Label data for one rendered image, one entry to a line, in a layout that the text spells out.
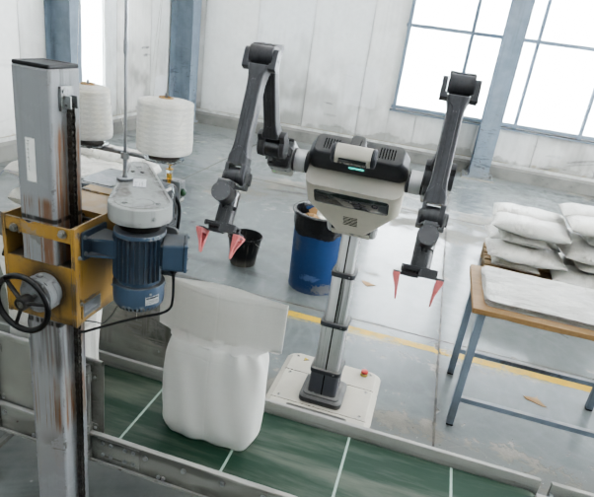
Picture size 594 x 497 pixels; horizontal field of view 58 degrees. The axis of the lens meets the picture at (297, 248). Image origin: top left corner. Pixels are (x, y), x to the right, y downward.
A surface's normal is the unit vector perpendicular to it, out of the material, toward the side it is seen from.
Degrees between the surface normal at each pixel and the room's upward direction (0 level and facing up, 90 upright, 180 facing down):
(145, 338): 90
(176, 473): 90
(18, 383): 90
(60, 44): 90
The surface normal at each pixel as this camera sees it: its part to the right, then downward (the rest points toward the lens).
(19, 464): 0.13, -0.92
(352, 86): -0.26, 0.33
